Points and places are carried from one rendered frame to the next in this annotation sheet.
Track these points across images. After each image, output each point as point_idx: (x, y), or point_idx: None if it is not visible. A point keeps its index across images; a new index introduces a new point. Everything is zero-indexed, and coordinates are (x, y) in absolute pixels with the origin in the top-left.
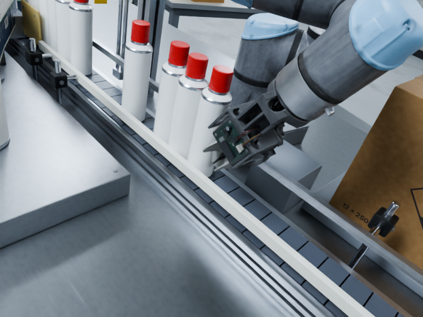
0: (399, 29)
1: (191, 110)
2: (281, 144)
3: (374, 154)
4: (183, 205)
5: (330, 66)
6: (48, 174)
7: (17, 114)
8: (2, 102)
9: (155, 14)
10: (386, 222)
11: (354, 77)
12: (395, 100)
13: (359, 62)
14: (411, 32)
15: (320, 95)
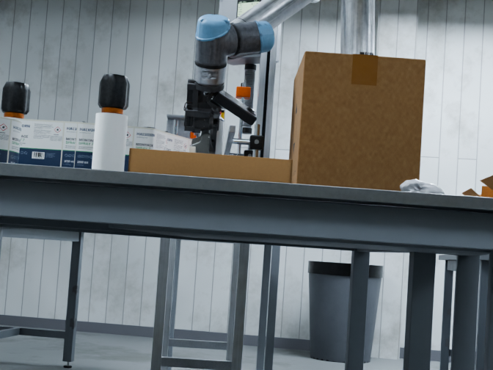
0: (199, 23)
1: None
2: (216, 117)
3: (291, 126)
4: None
5: (195, 50)
6: None
7: None
8: (121, 154)
9: (264, 138)
10: (249, 136)
11: (199, 49)
12: (293, 86)
13: (197, 42)
14: (202, 22)
15: (196, 64)
